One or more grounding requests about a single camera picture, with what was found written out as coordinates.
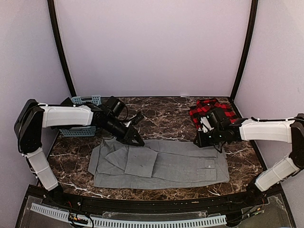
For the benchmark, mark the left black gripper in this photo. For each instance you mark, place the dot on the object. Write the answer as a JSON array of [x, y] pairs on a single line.
[[128, 136]]

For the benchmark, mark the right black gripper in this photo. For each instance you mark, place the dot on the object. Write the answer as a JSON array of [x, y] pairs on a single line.
[[201, 140]]

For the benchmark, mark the grey long sleeve shirt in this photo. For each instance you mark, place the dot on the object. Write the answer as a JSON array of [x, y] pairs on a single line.
[[159, 164]]

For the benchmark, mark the light blue plastic basket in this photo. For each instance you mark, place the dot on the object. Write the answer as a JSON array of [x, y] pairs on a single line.
[[79, 126]]

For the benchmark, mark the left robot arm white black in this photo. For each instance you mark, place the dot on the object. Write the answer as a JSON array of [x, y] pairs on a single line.
[[36, 119]]

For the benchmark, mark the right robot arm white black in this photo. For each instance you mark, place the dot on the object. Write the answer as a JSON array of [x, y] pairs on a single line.
[[281, 142]]

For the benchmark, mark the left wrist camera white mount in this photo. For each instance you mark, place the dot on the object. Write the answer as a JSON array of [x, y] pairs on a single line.
[[116, 106]]

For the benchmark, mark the black curved front rail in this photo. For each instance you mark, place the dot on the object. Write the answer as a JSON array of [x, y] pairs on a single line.
[[229, 203]]

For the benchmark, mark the white slotted cable duct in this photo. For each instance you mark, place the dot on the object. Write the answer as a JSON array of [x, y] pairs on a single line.
[[129, 220]]

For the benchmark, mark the black right corner post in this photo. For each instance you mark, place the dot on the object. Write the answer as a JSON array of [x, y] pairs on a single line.
[[246, 48]]

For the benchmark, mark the black corner post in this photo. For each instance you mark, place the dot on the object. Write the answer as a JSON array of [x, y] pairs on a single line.
[[246, 48], [59, 46]]

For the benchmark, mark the black left corner post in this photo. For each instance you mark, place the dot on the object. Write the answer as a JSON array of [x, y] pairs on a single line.
[[59, 46]]

